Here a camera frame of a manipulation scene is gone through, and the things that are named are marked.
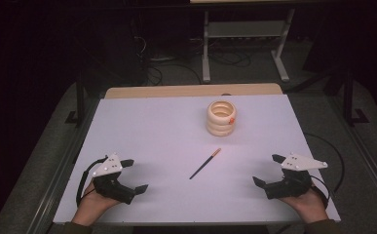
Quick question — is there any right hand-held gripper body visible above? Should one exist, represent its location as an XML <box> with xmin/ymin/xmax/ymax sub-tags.
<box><xmin>264</xmin><ymin>152</ymin><xmax>328</xmax><ymax>200</ymax></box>

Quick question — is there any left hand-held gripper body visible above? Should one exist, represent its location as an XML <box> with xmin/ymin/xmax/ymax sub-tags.
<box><xmin>93</xmin><ymin>153</ymin><xmax>136</xmax><ymax>205</ymax></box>

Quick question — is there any dark pen with orange end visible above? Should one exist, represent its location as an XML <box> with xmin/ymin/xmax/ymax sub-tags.
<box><xmin>189</xmin><ymin>147</ymin><xmax>222</xmax><ymax>180</ymax></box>

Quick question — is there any cream ringed pen holder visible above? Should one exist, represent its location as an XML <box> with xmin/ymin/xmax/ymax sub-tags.
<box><xmin>206</xmin><ymin>99</ymin><xmax>238</xmax><ymax>137</ymax></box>

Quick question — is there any person's left hand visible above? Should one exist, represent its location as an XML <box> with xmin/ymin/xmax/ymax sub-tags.
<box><xmin>71</xmin><ymin>181</ymin><xmax>121</xmax><ymax>227</ymax></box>

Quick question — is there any person's right hand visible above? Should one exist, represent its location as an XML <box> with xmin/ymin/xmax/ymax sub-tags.
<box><xmin>278</xmin><ymin>185</ymin><xmax>329</xmax><ymax>224</ymax></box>

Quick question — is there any white board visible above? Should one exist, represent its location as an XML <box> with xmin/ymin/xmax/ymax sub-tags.
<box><xmin>53</xmin><ymin>94</ymin><xmax>341</xmax><ymax>226</ymax></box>

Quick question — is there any black stand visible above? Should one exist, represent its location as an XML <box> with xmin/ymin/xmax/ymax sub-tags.
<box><xmin>64</xmin><ymin>72</ymin><xmax>87</xmax><ymax>127</ymax></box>
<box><xmin>342</xmin><ymin>71</ymin><xmax>371</xmax><ymax>127</ymax></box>

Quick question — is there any wooden table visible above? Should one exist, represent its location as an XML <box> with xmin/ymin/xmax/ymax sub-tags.
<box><xmin>104</xmin><ymin>83</ymin><xmax>283</xmax><ymax>99</ymax></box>

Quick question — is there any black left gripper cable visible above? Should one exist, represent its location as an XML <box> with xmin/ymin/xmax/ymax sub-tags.
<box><xmin>75</xmin><ymin>156</ymin><xmax>108</xmax><ymax>208</ymax></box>

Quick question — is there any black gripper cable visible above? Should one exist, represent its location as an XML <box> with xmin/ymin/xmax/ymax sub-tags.
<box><xmin>310</xmin><ymin>175</ymin><xmax>332</xmax><ymax>210</ymax></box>
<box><xmin>75</xmin><ymin>156</ymin><xmax>108</xmax><ymax>208</ymax></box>

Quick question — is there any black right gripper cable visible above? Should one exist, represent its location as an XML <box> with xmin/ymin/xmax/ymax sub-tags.
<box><xmin>310</xmin><ymin>175</ymin><xmax>332</xmax><ymax>210</ymax></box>

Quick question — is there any metal frame rail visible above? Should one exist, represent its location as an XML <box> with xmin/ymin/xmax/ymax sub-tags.
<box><xmin>325</xmin><ymin>96</ymin><xmax>377</xmax><ymax>209</ymax></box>
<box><xmin>33</xmin><ymin>97</ymin><xmax>100</xmax><ymax>234</ymax></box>

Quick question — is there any black floor cable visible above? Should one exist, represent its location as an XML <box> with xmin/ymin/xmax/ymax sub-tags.
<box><xmin>302</xmin><ymin>132</ymin><xmax>346</xmax><ymax>194</ymax></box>

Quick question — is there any tangle of floor cables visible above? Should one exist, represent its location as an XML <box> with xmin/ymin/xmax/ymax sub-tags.
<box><xmin>133</xmin><ymin>35</ymin><xmax>204</xmax><ymax>87</ymax></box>

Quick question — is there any white metal desk frame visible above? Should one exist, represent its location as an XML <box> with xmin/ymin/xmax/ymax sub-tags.
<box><xmin>201</xmin><ymin>8</ymin><xmax>296</xmax><ymax>84</ymax></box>

